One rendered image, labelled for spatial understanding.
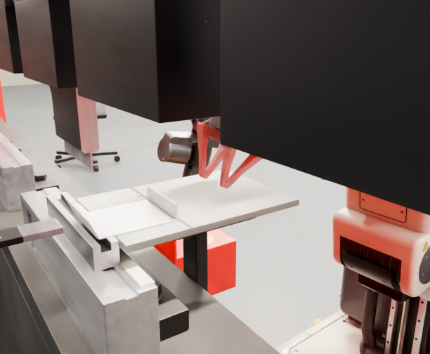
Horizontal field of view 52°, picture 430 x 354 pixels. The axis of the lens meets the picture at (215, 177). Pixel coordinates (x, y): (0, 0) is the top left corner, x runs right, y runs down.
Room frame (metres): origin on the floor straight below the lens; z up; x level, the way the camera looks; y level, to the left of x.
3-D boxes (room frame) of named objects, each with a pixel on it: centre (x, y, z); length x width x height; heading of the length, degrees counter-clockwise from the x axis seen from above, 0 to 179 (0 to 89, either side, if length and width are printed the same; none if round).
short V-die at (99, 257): (0.53, 0.18, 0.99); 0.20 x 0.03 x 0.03; 34
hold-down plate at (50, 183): (1.04, 0.45, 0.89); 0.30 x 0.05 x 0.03; 34
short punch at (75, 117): (0.51, 0.16, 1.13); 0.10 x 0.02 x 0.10; 34
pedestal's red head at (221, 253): (0.95, 0.07, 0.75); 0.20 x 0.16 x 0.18; 34
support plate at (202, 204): (0.59, 0.04, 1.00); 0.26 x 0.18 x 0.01; 124
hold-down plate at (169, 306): (0.57, 0.14, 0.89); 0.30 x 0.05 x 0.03; 34
